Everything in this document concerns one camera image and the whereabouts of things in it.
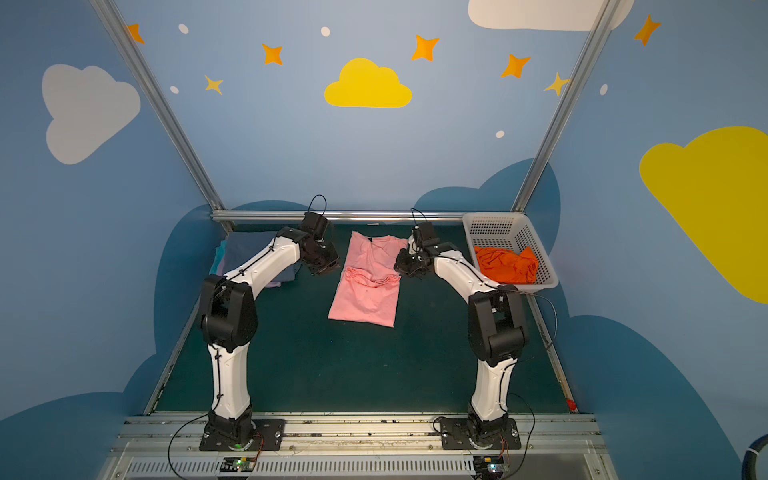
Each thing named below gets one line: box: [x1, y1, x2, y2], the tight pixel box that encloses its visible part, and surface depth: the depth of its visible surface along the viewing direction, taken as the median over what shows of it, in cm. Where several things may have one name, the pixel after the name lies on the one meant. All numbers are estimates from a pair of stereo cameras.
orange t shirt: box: [474, 246, 539, 284], surface depth 106 cm
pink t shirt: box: [328, 231, 409, 328], surface depth 103 cm
